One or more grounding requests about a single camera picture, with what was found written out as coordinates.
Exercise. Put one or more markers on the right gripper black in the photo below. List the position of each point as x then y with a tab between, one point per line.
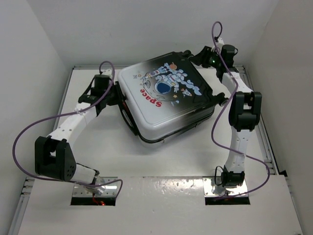
201	57

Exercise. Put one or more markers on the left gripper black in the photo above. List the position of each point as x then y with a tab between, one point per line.
121	97

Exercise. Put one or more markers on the grey lined suitcase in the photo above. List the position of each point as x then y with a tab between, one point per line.
166	96

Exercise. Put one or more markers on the pink patterned garment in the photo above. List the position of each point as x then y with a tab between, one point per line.
127	114

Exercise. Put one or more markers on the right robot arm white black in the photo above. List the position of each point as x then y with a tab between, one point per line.
244	112

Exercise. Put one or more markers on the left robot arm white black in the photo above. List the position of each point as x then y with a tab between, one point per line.
54	157

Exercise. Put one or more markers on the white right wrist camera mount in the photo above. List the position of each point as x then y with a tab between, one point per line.
218	44

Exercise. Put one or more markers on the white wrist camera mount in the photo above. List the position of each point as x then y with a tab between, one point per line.
108	72
218	44

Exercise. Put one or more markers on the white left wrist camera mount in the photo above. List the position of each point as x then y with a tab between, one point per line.
108	72

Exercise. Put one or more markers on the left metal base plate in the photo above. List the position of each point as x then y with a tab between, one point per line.
109	190

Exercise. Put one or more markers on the metal base plate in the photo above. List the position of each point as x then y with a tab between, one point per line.
109	190
212	190

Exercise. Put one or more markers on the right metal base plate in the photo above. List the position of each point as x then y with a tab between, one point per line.
212	190

